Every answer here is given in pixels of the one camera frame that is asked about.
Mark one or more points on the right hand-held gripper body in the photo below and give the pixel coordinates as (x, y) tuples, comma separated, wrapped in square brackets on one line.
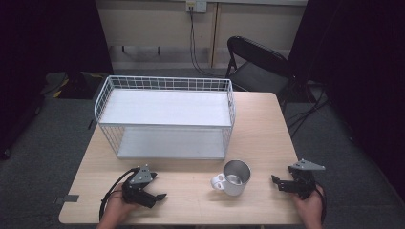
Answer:
[(302, 178)]

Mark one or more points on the black curtain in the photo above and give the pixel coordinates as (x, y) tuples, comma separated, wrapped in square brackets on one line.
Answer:
[(38, 63), (366, 79)]

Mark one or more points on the person's right hand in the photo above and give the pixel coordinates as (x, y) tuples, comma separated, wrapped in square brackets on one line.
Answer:
[(308, 208)]

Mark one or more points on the black folding chair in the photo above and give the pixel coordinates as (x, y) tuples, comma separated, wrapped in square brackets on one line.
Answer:
[(258, 68)]

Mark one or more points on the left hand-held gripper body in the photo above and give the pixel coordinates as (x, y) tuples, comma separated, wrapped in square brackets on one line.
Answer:
[(140, 178)]

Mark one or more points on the person's left hand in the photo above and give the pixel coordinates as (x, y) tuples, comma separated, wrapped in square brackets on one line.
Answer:
[(118, 205)]

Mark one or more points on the white wall socket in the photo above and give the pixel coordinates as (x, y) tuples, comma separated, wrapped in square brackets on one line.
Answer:
[(196, 5)]

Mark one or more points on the grey floor tape strip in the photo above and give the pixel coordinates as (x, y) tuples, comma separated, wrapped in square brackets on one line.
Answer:
[(67, 199)]

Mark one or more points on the dark stand base yellow tape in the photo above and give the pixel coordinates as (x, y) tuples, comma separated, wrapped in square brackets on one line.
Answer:
[(68, 86)]

